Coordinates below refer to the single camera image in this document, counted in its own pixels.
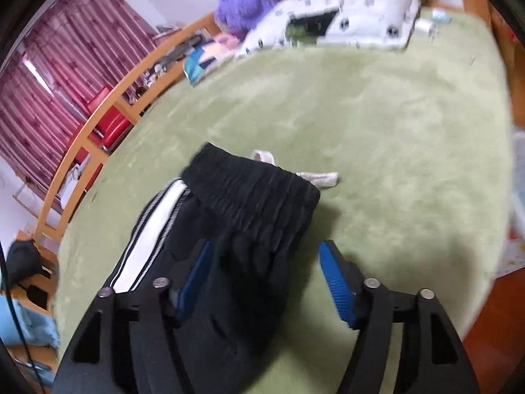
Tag black cable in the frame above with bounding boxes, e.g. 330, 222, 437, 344
0, 246, 44, 394

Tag wooden bed frame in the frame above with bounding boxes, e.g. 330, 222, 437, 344
10, 0, 517, 308

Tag black pants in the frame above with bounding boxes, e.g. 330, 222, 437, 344
111, 142, 341, 394

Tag green fleece blanket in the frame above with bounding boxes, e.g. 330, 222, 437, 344
53, 8, 513, 394

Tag white flower print pillow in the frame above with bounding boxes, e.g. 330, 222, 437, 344
235, 0, 423, 59

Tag pile of papers and boxes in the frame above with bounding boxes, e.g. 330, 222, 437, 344
137, 25, 206, 103

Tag black garment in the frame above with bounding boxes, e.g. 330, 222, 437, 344
7, 239, 42, 285

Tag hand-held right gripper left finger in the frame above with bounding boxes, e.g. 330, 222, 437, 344
53, 238, 214, 394

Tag small white bottle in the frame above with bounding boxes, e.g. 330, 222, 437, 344
415, 18, 437, 38

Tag red patterned curtain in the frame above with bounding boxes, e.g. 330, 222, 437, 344
0, 63, 108, 198
14, 0, 159, 108

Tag light blue fleece blanket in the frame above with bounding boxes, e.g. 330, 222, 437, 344
0, 295, 59, 350

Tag purple plush toy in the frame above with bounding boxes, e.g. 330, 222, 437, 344
214, 0, 277, 37

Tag geometric patterned pillow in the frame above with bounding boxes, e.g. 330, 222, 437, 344
182, 34, 239, 88

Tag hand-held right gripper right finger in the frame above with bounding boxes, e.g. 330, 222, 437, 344
319, 240, 480, 394

